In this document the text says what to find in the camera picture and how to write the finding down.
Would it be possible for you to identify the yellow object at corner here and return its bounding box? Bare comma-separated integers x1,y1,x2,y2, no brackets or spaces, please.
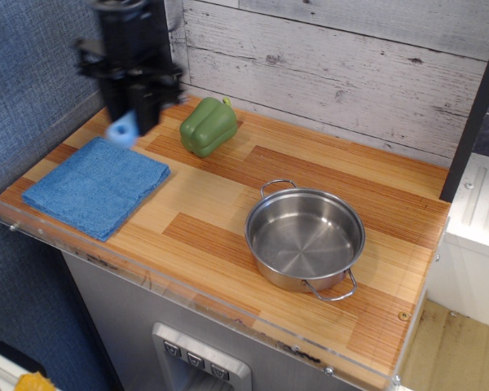
14,372,57,391

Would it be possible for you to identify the white toy sink unit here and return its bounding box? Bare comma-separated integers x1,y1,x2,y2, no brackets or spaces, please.
426,153,489,325

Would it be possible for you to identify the blue folded cloth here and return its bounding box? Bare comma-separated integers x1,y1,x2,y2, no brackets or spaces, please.
22,137,170,242

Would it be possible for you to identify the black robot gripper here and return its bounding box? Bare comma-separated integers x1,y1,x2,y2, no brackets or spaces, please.
73,1,183,135

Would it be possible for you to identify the clear acrylic table guard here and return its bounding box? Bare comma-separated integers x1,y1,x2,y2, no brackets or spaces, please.
0,70,449,390

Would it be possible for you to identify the green toy bell pepper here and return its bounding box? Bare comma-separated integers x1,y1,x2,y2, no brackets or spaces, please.
179,97,238,158

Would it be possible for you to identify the silver toy fridge dispenser panel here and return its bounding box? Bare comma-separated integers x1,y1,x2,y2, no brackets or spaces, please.
152,322,253,390

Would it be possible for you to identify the silver metal pot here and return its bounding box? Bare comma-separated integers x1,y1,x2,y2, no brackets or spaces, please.
244,181,366,302

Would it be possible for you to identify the dark right vertical post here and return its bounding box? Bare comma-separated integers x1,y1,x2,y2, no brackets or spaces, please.
439,60,489,202

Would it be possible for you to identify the blue handled grey spoon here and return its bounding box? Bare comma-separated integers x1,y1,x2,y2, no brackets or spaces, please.
105,110,139,148

